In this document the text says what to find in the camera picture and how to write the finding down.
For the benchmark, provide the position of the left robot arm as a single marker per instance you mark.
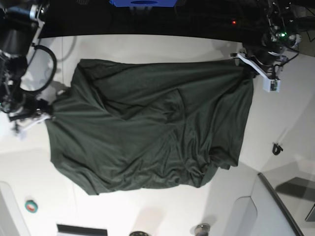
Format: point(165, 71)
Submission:
point(277, 46)

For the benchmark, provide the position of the black clip on table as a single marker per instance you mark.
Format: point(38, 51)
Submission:
point(277, 149)

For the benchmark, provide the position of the black round dial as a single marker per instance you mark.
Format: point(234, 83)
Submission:
point(138, 233)

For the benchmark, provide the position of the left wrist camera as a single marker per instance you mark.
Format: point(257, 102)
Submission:
point(271, 85)

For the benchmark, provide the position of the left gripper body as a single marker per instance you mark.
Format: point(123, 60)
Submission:
point(267, 62)

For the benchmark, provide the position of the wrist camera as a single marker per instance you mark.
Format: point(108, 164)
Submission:
point(271, 85)
point(21, 134)

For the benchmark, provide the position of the black cable bundle background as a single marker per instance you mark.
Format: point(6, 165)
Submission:
point(304, 11)

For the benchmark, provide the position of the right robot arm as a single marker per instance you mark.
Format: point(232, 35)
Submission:
point(21, 22)

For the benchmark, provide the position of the dark green t-shirt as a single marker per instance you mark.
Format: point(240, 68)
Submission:
point(121, 127)

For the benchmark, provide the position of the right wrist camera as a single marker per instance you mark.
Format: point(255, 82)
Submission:
point(21, 134)

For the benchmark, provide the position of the blue mount plate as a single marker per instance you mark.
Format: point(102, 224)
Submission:
point(140, 3)

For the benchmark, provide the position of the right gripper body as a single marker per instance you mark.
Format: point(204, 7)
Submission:
point(22, 111)

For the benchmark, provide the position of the grey round knob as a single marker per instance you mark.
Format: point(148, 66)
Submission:
point(202, 229)

